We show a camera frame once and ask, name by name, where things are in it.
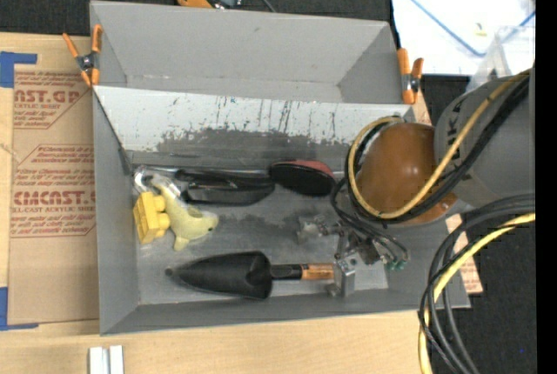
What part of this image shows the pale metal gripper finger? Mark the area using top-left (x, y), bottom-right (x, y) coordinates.
top-left (325, 257), bottom-right (358, 298)
top-left (297, 215), bottom-right (346, 244)

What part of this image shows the clear plastic piece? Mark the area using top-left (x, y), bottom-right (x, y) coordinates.
top-left (131, 165), bottom-right (154, 196)

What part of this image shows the black oval with red rim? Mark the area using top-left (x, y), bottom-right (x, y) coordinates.
top-left (267, 159), bottom-right (338, 198)

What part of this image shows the black trowel with orange handle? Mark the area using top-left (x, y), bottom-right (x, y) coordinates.
top-left (164, 250), bottom-right (337, 301)

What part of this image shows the grey metal bin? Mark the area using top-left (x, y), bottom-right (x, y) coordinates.
top-left (89, 0), bottom-right (472, 337)

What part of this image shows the yellow toy block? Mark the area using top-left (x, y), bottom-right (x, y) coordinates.
top-left (131, 190), bottom-right (171, 245)

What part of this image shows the brown cardboard board red print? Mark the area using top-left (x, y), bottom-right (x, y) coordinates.
top-left (0, 31), bottom-right (102, 332)

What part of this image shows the pale yellow toy seal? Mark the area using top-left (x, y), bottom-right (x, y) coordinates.
top-left (151, 182), bottom-right (220, 252)

